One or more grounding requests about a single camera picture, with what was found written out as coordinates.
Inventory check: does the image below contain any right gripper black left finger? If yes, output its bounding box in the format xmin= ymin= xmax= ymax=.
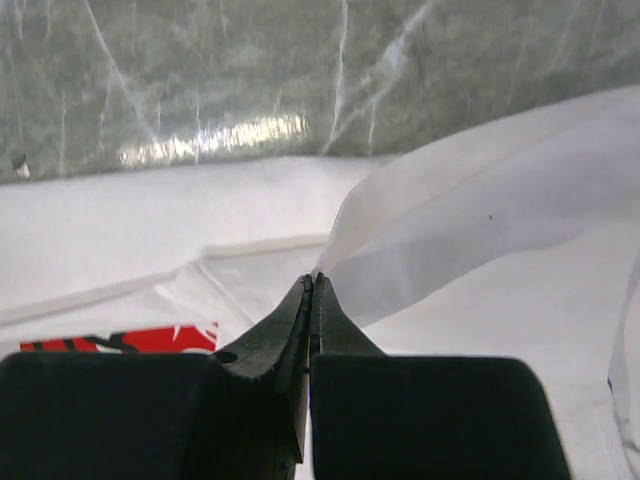
xmin=1 ymin=276 xmax=311 ymax=479

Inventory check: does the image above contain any white t shirt red print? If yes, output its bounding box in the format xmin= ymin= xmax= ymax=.
xmin=1 ymin=87 xmax=639 ymax=479

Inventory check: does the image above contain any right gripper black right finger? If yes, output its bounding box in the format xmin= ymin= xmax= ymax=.
xmin=310 ymin=275 xmax=571 ymax=479

